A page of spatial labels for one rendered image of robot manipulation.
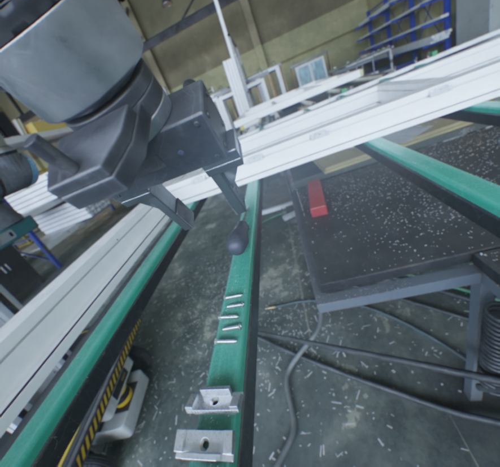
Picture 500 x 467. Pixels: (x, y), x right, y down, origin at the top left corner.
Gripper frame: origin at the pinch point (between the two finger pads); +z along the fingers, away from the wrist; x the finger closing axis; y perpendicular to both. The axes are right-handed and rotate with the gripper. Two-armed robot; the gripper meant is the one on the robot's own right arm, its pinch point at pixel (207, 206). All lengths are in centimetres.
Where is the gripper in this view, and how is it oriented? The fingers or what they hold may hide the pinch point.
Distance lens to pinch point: 31.7
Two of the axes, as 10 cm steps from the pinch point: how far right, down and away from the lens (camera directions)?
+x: -9.2, 2.8, 2.7
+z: 3.7, 4.6, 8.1
